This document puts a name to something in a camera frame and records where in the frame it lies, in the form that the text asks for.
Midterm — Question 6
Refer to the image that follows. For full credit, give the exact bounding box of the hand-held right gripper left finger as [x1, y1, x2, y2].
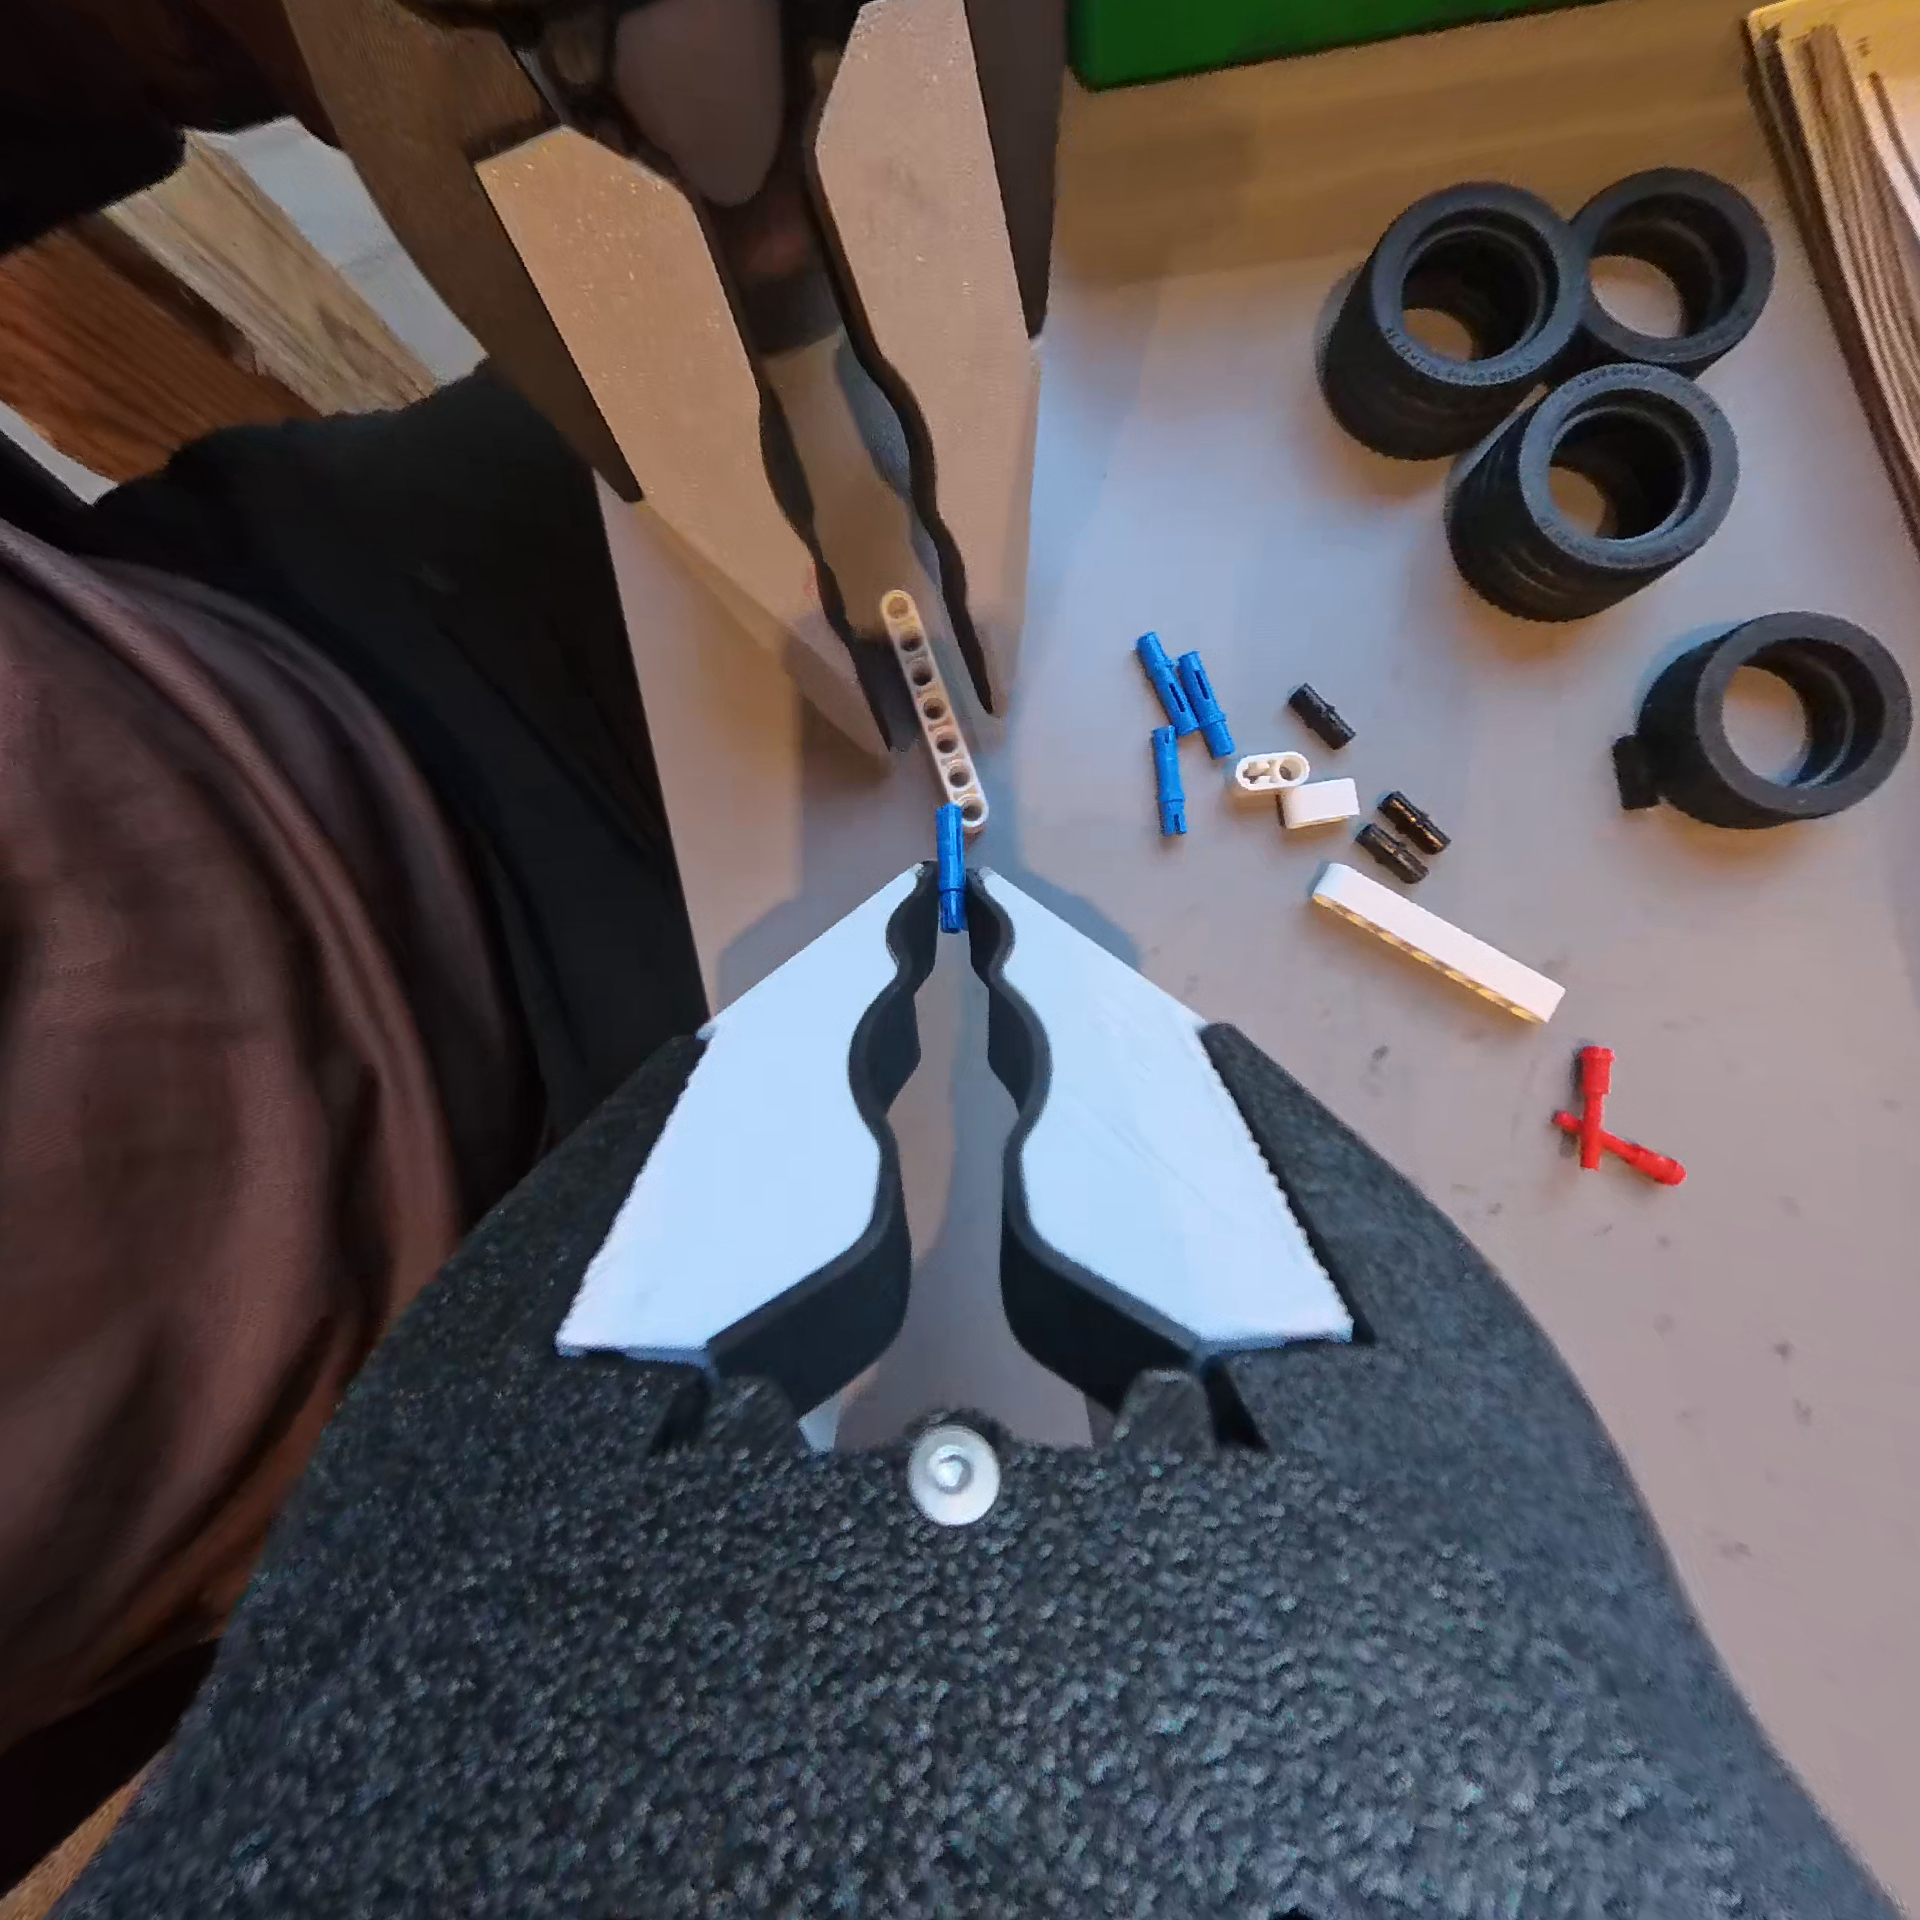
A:
[556, 867, 940, 1413]

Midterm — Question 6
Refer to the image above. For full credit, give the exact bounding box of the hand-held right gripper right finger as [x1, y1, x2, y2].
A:
[966, 869, 1356, 1413]

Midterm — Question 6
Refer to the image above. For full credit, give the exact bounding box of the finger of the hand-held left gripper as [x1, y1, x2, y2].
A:
[479, 120, 901, 751]
[812, 0, 1039, 713]

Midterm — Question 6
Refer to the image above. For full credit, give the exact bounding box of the thin white toy beam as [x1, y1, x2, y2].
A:
[1312, 862, 1566, 1026]

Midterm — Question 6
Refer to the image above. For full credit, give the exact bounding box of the white toy beam with holes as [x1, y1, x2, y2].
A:
[878, 590, 997, 828]

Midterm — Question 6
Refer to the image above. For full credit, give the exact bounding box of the green plastic bin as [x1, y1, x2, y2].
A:
[1068, 0, 1616, 88]

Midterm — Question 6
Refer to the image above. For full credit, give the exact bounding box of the black toy tire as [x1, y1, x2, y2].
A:
[1445, 367, 1742, 622]
[1566, 168, 1778, 376]
[1628, 613, 1914, 830]
[1319, 183, 1592, 458]

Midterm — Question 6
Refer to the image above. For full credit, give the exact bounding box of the toy car instruction booklet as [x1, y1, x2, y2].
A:
[1747, 0, 1920, 558]

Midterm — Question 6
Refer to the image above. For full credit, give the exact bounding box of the person's left hand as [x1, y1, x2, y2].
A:
[615, 0, 789, 212]

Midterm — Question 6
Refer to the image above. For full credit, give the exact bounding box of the person's dark clothing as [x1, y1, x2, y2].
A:
[0, 367, 711, 1892]

